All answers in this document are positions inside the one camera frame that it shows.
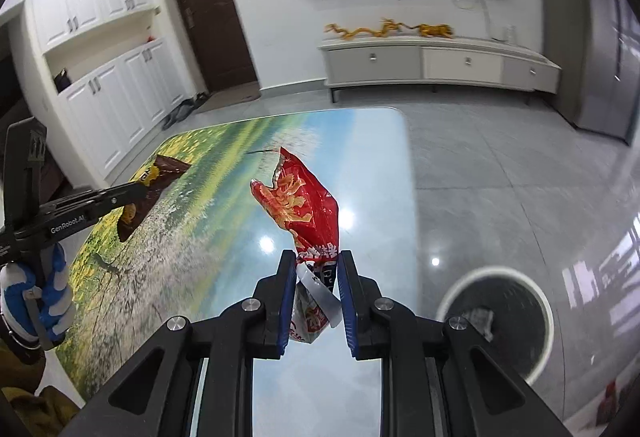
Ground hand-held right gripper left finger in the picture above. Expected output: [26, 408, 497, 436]
[77, 249, 298, 437]

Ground dark brown door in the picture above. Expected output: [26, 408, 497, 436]
[165, 0, 259, 96]

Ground long golden dragon ornament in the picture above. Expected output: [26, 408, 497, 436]
[323, 19, 419, 41]

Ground grey door mat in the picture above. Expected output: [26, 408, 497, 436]
[199, 88, 262, 114]

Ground brown snack packet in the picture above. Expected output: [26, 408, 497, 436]
[117, 154, 194, 244]

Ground thin television cable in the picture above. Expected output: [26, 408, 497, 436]
[451, 0, 502, 41]

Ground person's left forearm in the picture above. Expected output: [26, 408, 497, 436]
[0, 317, 88, 437]

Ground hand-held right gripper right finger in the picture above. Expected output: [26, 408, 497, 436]
[337, 250, 573, 437]

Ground grey tall cabinet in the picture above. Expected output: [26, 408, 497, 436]
[527, 0, 640, 146]

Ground small golden dragon ornament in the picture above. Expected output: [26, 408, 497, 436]
[418, 23, 454, 40]

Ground round white trash bin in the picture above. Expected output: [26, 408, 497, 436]
[438, 265, 555, 384]

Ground white wall cabinet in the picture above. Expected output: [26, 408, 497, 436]
[25, 0, 194, 181]

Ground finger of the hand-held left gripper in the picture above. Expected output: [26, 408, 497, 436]
[46, 179, 152, 219]

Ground person's left hand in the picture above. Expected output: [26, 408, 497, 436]
[0, 241, 77, 349]

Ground red snack packet orange print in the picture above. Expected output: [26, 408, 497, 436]
[250, 146, 347, 346]

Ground white and grey TV stand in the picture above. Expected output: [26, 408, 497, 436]
[318, 36, 561, 104]

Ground red floor item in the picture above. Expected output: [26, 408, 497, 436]
[597, 381, 622, 419]

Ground grey slippers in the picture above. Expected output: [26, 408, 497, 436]
[160, 99, 196, 130]

